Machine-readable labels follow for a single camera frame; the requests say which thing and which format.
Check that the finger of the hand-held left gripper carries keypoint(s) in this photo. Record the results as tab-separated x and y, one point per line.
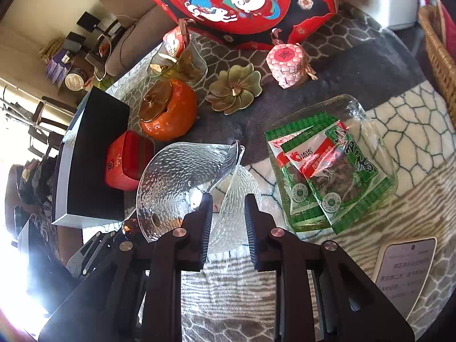
85	256

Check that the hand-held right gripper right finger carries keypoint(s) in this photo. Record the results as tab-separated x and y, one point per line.
249	228

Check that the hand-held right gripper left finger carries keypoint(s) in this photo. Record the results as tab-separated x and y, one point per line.
208	228

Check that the small amber glass piece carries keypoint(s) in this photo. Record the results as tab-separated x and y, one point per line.
130	227

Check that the green seed packet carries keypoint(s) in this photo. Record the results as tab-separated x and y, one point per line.
349	178
288	142

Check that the red tea box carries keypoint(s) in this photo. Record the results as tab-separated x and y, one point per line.
124	164

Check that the black box with white inside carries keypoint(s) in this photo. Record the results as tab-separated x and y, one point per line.
96	149

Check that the orange persimmon jar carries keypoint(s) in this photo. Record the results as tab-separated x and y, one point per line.
176	117

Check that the green-gold flower dish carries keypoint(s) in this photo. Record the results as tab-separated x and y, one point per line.
231	89

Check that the large clear glass dish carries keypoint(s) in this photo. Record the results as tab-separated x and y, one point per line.
370	128

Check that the gold foil packet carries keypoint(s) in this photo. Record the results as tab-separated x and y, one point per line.
178	67

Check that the red heart snack packet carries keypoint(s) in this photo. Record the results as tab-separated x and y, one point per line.
197	64

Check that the pink round cake ornament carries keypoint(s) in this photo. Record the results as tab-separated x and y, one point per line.
290	66

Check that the ribbed glass plate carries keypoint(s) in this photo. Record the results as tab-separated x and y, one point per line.
238	185

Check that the hammered glass plate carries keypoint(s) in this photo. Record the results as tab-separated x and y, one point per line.
171	185

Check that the white printed card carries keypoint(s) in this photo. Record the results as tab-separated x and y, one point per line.
406	274

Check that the grey patterned table blanket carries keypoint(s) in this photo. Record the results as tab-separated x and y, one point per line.
392	131

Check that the round tin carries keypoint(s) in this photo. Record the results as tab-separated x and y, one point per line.
75	81

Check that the beige sofa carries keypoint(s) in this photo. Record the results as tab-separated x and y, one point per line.
142	25

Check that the red octagonal gift box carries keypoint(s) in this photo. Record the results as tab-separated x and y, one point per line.
249	7

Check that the wicker basket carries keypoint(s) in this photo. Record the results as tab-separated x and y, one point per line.
440	53

